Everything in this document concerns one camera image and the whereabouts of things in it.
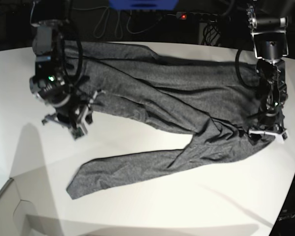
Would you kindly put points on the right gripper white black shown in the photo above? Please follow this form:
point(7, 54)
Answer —
point(73, 113)

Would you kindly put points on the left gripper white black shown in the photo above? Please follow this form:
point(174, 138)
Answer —
point(269, 126)

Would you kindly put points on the grey t-shirt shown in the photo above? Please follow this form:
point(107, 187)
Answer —
point(202, 98)

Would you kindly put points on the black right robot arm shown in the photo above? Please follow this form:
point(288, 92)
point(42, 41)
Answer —
point(56, 82)

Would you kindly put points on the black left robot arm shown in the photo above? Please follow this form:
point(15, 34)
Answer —
point(268, 22)

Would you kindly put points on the blue box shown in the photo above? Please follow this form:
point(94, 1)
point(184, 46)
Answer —
point(143, 4)

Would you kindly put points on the black power strip red light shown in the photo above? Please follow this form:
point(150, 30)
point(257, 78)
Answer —
point(197, 16)

